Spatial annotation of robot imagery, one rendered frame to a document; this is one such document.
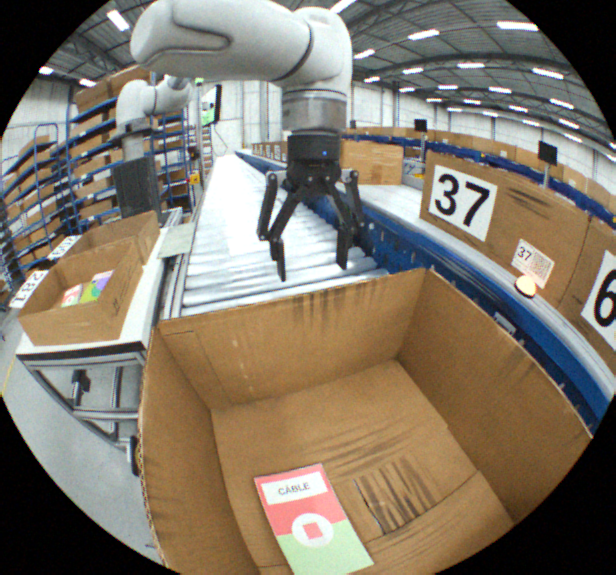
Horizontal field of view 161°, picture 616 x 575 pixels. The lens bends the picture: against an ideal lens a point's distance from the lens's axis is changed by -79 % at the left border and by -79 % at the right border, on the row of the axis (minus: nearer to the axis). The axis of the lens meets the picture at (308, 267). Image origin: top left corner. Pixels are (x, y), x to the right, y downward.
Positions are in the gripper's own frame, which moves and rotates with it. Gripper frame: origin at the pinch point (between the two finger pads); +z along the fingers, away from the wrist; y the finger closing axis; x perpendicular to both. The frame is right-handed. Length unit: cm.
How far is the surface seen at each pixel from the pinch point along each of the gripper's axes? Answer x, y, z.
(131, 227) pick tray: -60, 55, 5
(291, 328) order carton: 16.4, 8.5, -2.9
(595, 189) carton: 44, -481, -74
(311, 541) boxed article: 37.2, 14.0, 8.2
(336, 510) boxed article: 34.1, 10.2, 8.2
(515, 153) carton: -154, -485, -72
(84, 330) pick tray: -0.8, 48.9, 6.9
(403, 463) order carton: 32.2, 0.5, 10.0
